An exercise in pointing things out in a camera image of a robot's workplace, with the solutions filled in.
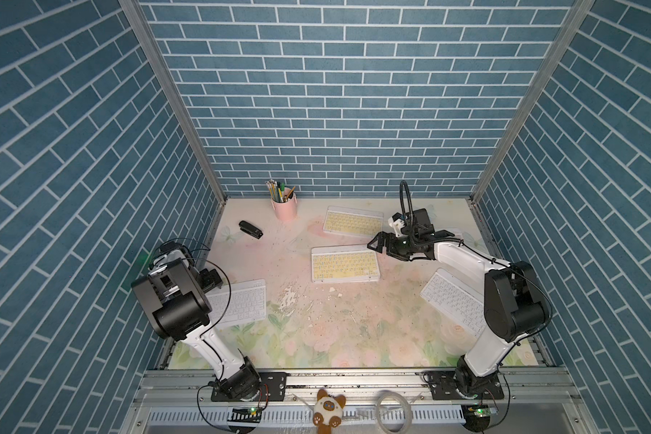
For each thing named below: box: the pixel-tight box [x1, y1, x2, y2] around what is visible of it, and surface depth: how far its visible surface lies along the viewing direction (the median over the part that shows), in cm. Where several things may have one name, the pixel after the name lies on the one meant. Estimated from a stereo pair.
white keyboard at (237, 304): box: [204, 278, 267, 331], surface depth 91 cm
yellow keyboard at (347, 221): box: [322, 206, 384, 236], surface depth 114 cm
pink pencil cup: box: [270, 192, 299, 222], surface depth 111 cm
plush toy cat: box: [312, 388, 347, 434], surface depth 69 cm
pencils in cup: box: [264, 179, 297, 204], surface depth 107 cm
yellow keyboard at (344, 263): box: [311, 245, 381, 284], surface depth 98 cm
